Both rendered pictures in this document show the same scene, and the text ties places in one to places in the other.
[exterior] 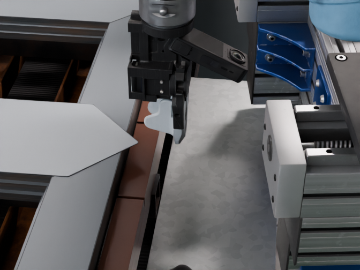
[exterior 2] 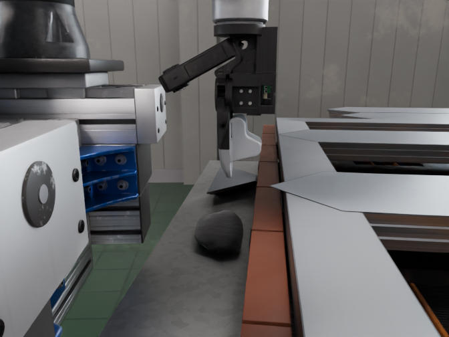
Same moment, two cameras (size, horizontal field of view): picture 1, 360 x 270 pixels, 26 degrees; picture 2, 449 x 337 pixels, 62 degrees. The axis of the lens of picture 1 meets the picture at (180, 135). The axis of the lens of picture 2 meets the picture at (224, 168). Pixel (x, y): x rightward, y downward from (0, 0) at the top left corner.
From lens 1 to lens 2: 1.56 m
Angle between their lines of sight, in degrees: 127
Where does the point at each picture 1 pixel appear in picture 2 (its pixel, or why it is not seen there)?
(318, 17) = not seen: outside the picture
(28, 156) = (370, 179)
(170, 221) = (237, 295)
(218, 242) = (190, 277)
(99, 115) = (325, 201)
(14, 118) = (425, 200)
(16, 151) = (387, 182)
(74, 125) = (347, 195)
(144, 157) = (263, 205)
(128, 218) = (265, 179)
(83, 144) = (325, 184)
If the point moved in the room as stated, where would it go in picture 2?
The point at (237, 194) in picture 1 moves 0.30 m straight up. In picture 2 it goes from (156, 323) to (144, 107)
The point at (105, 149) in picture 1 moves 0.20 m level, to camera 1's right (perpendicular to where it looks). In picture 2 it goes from (301, 182) to (169, 182)
